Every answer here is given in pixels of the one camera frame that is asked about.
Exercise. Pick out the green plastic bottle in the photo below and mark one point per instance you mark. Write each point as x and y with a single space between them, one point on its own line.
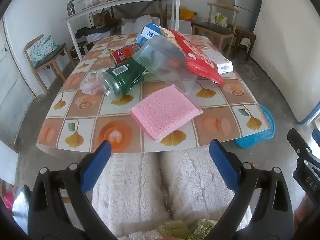
125 76

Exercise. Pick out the dark wooden stool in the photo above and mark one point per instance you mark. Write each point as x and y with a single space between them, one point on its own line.
245 32

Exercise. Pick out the blue plastic basket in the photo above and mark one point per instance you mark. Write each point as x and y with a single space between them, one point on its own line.
260 135

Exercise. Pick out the steel flask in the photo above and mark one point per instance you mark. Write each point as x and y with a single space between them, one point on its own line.
71 8

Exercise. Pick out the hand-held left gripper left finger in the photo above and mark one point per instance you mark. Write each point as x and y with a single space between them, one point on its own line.
98 160

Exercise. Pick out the wooden armchair dark seat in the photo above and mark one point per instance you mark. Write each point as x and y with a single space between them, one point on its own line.
212 28

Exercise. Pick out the person's right hand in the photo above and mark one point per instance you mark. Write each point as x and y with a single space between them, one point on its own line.
306 212

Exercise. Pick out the red drink can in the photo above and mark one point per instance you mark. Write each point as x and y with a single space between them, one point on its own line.
123 53

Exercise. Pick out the white paper bag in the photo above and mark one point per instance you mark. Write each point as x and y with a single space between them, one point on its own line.
220 20

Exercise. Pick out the white woven sacks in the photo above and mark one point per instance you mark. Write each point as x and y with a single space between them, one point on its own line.
137 23

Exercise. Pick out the clear plastic bag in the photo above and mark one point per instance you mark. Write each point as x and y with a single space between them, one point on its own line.
90 83

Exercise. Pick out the glass bowl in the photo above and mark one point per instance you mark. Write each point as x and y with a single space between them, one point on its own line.
87 1

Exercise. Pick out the blue toothpaste box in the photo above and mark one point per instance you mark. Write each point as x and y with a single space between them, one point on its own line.
151 31

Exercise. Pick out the long white carton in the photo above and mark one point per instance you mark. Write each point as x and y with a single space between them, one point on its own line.
220 60

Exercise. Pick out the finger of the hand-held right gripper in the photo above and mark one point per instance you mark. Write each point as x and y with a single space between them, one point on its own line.
317 133
297 142

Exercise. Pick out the black cloth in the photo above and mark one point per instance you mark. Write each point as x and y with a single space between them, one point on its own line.
95 31

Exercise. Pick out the blue plastic wrapper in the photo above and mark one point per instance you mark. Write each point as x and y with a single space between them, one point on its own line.
141 39

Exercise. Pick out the wooden chair with cushion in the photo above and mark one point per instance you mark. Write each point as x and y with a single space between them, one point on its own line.
52 57

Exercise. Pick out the floral cushion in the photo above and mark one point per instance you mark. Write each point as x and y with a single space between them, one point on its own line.
43 48

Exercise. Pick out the white side table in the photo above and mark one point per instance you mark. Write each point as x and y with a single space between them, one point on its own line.
125 1

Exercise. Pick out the pink sponge cloth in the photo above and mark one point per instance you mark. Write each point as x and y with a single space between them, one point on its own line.
165 110

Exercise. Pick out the white door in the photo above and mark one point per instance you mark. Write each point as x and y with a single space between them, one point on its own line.
12 92

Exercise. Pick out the red snack bag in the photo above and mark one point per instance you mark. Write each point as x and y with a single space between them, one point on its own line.
200 60

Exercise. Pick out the white mattress blue edge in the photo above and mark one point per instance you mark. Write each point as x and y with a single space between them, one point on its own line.
287 55

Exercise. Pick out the cardboard box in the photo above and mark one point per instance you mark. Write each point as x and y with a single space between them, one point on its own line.
81 50

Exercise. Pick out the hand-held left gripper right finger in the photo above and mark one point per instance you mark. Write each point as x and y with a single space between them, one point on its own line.
222 161

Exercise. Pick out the clear plastic container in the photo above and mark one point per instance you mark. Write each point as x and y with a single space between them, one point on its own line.
162 60

